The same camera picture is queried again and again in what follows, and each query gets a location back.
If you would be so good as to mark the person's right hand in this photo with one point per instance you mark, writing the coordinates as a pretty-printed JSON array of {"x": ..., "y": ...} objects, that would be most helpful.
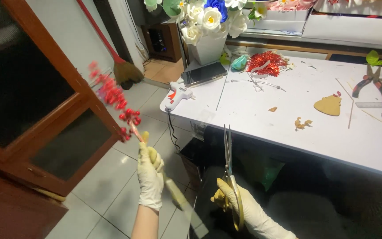
[{"x": 240, "y": 207}]

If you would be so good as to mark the person's left hand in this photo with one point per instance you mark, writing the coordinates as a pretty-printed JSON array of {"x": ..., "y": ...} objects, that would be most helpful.
[{"x": 150, "y": 179}]

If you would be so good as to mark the red berry branch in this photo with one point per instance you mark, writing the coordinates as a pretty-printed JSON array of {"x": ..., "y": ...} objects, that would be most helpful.
[{"x": 113, "y": 94}]

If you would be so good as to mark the black bin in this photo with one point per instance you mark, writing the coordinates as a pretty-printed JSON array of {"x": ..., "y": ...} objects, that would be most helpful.
[{"x": 191, "y": 162}]

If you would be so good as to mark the green plastic bag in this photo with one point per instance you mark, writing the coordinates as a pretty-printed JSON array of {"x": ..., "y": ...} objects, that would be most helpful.
[{"x": 267, "y": 172}]

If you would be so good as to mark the white hot glue gun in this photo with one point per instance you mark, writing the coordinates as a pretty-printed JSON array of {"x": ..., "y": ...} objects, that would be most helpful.
[{"x": 177, "y": 94}]

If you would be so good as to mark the crumpled brown scrap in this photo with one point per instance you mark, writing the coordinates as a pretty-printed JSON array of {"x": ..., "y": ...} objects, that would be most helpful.
[{"x": 299, "y": 124}]

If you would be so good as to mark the small brown scrap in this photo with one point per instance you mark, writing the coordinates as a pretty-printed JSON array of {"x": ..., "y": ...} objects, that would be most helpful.
[{"x": 272, "y": 109}]

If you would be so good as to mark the black smartphone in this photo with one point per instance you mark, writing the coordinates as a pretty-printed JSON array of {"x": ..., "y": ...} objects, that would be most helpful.
[{"x": 204, "y": 73}]

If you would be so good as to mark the brown wooden glass door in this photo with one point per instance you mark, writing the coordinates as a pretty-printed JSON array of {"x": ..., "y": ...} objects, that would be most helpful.
[{"x": 78, "y": 84}]

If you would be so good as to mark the tan cardboard cutout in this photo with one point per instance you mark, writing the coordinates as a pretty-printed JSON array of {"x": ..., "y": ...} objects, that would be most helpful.
[{"x": 328, "y": 106}]

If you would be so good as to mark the brown wooden speaker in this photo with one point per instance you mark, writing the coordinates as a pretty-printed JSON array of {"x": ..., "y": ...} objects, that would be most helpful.
[{"x": 162, "y": 41}]

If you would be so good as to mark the white ribbon strip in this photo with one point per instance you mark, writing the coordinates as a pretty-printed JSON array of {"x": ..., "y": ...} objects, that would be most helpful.
[{"x": 259, "y": 69}]

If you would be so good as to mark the dark brown wooden cabinet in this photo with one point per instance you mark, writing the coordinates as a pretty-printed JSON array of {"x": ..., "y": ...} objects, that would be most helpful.
[{"x": 12, "y": 209}]

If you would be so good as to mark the white square vase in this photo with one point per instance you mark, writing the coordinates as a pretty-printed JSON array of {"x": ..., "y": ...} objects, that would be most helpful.
[{"x": 209, "y": 49}]

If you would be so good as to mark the thin wooden stick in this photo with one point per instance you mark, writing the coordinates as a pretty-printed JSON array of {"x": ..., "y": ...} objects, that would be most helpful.
[
  {"x": 343, "y": 88},
  {"x": 351, "y": 114},
  {"x": 376, "y": 118}
]

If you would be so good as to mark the teal fabric flower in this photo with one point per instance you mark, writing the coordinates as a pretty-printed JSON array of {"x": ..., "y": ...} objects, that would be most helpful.
[{"x": 239, "y": 62}]

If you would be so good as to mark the small red scrap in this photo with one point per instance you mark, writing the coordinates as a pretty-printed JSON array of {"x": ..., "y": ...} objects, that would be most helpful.
[{"x": 337, "y": 94}]

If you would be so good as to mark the red tinsel pile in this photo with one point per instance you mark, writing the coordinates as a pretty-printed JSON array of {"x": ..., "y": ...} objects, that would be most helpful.
[{"x": 270, "y": 59}]

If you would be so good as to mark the bouquet of artificial flowers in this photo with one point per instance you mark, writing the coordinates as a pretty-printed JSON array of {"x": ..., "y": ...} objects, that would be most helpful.
[{"x": 209, "y": 18}]

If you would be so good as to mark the metal ruler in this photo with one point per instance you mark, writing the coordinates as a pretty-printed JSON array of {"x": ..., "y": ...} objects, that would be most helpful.
[{"x": 380, "y": 104}]

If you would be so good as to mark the red and black pliers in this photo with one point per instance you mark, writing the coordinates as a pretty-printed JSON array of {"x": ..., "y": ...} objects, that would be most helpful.
[{"x": 373, "y": 78}]

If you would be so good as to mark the green artificial leaf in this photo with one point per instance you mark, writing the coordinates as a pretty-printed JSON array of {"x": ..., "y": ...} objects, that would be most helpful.
[{"x": 373, "y": 58}]

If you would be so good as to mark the white shelf with flower boxes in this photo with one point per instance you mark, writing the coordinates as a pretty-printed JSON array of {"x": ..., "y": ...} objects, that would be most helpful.
[{"x": 343, "y": 28}]

